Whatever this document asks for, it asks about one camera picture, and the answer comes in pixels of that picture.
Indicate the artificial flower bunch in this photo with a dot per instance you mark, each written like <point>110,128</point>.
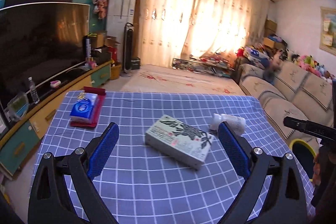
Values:
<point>100,8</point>

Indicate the white medicine bottle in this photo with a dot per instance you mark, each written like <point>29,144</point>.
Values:
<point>238,124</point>

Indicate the floral floor mattress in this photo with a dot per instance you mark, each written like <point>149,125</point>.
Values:
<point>154,79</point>

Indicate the blue tissue pack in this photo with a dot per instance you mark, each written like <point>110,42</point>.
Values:
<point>84,108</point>

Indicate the pile of plush toys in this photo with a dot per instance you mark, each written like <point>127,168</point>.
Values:
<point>266,59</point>

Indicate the red tray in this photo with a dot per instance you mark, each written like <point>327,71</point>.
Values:
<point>101,97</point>

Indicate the green tea box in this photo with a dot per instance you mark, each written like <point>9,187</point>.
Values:
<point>180,141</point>

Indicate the clear plastic container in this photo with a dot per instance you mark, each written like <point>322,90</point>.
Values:
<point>18,107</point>

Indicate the sheer embroidered curtain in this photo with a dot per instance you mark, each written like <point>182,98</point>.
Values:
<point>171,29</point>

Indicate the large flat screen television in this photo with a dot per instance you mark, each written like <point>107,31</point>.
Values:
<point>38,41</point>

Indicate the black tower fan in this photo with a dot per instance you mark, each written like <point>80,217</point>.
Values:
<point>127,49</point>

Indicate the teal yellow tv cabinet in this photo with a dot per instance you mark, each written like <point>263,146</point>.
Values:
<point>27,133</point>

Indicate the clear water bottle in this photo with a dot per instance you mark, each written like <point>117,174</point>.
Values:
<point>33,91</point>

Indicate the beige sofa with covers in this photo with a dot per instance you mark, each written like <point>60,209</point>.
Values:
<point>294,93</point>

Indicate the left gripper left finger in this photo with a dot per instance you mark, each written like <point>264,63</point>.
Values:
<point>50,201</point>

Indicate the white floor air conditioner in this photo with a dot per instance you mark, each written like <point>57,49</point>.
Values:
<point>120,12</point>

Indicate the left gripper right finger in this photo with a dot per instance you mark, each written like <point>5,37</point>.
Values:
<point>285,200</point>

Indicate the yellow rimmed black trash bin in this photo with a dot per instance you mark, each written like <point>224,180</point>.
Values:
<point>305,154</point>

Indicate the person right hand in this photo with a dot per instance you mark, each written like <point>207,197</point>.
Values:
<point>316,180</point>

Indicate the book rack by window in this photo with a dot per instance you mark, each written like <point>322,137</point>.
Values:
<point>208,67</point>

